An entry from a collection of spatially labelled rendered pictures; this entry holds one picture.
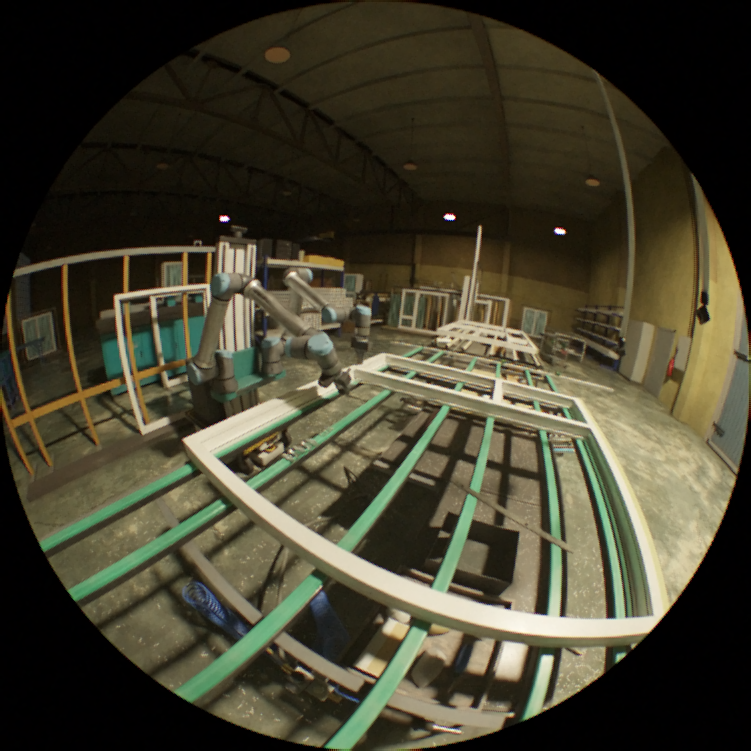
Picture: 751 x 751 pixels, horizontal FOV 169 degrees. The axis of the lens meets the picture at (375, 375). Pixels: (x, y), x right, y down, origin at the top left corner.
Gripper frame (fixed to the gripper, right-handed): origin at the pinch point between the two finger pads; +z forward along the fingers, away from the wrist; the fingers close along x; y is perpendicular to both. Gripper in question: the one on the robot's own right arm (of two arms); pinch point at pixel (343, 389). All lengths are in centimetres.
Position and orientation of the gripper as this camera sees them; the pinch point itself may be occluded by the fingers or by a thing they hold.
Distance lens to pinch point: 123.3
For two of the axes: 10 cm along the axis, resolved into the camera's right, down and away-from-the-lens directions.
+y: 4.6, -7.6, 4.6
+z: 1.9, 5.8, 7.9
